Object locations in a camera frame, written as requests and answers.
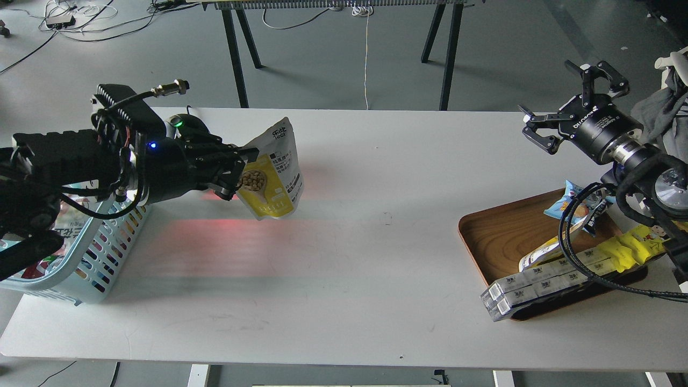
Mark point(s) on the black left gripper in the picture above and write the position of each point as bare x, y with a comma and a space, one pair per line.
173, 167

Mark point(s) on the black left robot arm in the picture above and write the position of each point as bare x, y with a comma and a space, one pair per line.
125, 160

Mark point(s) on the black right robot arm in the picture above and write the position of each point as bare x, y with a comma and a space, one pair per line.
649, 185

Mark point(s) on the red white snack bag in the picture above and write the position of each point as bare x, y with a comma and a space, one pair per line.
69, 224

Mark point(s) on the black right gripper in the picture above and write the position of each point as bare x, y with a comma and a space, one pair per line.
602, 129

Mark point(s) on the white boxed snack strip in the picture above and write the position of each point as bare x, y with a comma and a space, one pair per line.
538, 290

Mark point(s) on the yellow cartoon snack bag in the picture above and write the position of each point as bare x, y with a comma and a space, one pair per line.
635, 247

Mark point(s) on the yellow white flat snack pouch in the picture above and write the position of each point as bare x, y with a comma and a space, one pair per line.
549, 249

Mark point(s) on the black trestle table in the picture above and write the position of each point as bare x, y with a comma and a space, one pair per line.
399, 58

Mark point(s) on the black barcode scanner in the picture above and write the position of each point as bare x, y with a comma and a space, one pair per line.
185, 125

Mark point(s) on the light blue plastic basket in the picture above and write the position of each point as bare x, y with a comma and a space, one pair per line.
93, 263

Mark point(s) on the yellow white snack pouch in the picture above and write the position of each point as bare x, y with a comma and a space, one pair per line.
271, 186
549, 249

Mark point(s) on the brown wooden tray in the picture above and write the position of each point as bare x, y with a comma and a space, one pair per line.
497, 239

